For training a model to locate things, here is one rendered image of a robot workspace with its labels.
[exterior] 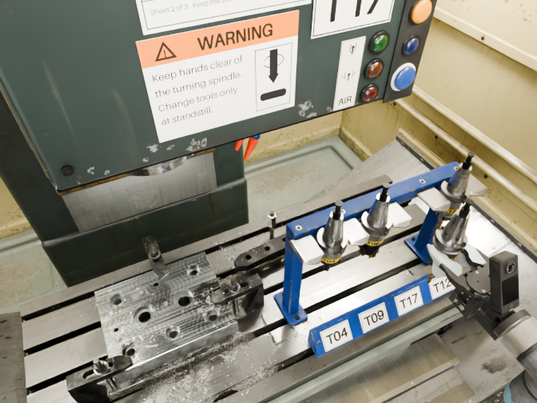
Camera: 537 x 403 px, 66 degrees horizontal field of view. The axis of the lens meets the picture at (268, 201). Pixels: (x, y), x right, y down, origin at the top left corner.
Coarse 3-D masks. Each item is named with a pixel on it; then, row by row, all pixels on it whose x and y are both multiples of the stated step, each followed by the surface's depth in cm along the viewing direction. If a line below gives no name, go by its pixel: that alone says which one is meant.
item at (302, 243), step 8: (296, 240) 85; (304, 240) 85; (312, 240) 85; (296, 248) 84; (304, 248) 84; (312, 248) 84; (320, 248) 84; (304, 256) 82; (312, 256) 82; (320, 256) 82; (304, 264) 82; (312, 264) 81
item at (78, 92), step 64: (0, 0) 29; (64, 0) 30; (128, 0) 32; (0, 64) 31; (64, 64) 33; (128, 64) 36; (320, 64) 45; (384, 64) 49; (64, 128) 37; (128, 128) 40; (256, 128) 47
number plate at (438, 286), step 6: (432, 282) 109; (438, 282) 110; (444, 282) 111; (450, 282) 111; (432, 288) 109; (438, 288) 110; (444, 288) 111; (450, 288) 111; (432, 294) 109; (438, 294) 110
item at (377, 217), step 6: (378, 198) 83; (372, 204) 85; (378, 204) 83; (384, 204) 83; (372, 210) 85; (378, 210) 84; (384, 210) 84; (372, 216) 85; (378, 216) 85; (384, 216) 85; (372, 222) 86; (378, 222) 86; (384, 222) 86
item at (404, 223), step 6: (390, 204) 92; (396, 204) 92; (390, 210) 91; (396, 210) 91; (402, 210) 91; (390, 216) 90; (396, 216) 90; (402, 216) 90; (408, 216) 90; (396, 222) 89; (402, 222) 89; (408, 222) 89
